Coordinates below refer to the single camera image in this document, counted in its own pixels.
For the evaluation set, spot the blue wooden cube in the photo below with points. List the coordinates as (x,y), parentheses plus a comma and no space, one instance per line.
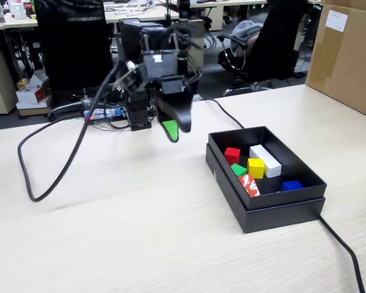
(292,185)

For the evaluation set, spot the large brown cardboard box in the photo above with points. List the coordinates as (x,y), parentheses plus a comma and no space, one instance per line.
(347,67)

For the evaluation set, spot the white red small carton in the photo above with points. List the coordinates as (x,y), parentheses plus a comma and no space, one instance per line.
(32,94)

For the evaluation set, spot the black mesh office chair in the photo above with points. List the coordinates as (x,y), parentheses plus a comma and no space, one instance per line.
(73,45)

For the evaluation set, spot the yellow wooden cube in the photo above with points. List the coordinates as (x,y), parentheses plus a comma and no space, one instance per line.
(255,168)

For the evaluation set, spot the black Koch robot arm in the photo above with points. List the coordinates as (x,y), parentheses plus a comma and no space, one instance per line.
(138,113)

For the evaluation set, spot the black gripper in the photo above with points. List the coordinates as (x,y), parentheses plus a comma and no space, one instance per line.
(160,64)

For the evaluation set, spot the red white printed block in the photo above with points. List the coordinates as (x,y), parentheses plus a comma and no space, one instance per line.
(249,184)

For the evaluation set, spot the beige drawer cabinet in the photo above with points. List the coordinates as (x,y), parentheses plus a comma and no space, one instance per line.
(0,82)

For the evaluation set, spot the black chrome office chair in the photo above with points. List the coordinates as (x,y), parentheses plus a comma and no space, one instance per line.
(274,45)

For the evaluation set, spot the red wooden cube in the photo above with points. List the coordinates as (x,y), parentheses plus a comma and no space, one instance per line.
(232,155)

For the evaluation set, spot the cola bottle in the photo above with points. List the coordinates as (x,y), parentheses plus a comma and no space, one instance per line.
(28,7)

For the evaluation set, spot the blue controller circuit board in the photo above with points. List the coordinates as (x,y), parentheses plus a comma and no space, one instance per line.
(106,113)

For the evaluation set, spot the beige office desk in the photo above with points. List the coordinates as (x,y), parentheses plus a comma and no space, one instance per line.
(15,22)

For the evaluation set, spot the green wooden cube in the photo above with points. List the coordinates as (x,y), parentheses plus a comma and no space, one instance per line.
(238,170)

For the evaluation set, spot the grey cloth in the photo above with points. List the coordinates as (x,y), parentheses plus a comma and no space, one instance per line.
(245,32)

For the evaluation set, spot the white rectangular block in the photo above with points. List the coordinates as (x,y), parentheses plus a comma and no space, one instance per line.
(266,160)

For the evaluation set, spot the black cardboard box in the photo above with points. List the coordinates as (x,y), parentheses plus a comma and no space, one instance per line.
(277,216)

